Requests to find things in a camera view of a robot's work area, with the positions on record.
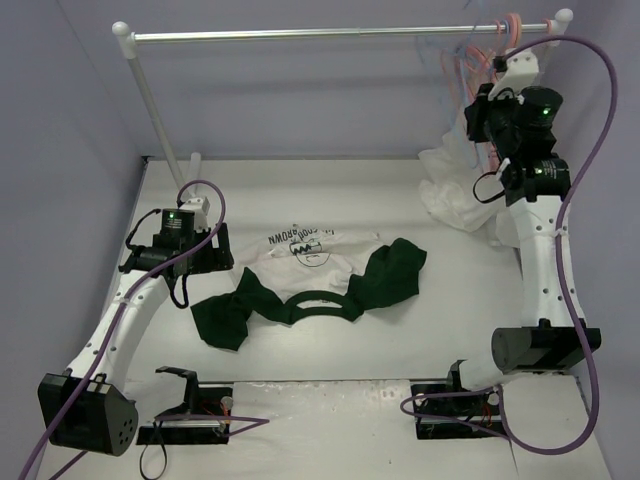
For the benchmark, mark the white clothes rack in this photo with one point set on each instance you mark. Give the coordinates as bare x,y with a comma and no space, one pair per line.
294,93

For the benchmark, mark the pink hanger under garment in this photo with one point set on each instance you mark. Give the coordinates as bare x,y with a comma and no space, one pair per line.
557,26

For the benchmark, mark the blue plastic hanger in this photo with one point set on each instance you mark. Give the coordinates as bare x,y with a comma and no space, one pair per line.
450,75

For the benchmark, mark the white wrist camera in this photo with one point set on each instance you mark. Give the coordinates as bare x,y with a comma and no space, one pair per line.
514,73
199,206

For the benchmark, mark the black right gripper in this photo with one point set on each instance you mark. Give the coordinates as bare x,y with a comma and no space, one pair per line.
475,118

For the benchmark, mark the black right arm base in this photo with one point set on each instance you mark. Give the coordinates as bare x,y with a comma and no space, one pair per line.
444,410

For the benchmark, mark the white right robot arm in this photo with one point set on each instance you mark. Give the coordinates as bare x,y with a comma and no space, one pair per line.
535,182

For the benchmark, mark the white and green t-shirt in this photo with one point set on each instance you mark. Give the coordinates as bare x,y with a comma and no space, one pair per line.
307,272

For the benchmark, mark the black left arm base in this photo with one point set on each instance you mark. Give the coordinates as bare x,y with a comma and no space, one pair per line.
197,401

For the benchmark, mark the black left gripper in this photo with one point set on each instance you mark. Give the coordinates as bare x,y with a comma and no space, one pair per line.
218,248

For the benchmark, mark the white hanging garment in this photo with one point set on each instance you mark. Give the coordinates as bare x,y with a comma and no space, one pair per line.
454,193

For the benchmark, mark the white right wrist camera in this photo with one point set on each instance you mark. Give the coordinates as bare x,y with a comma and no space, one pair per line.
514,73

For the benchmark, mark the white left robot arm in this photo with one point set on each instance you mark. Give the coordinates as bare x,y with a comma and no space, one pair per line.
85,408

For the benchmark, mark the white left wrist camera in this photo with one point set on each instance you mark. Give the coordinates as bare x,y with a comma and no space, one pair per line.
199,206

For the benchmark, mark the pink plastic hanger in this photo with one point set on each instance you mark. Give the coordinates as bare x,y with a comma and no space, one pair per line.
475,75

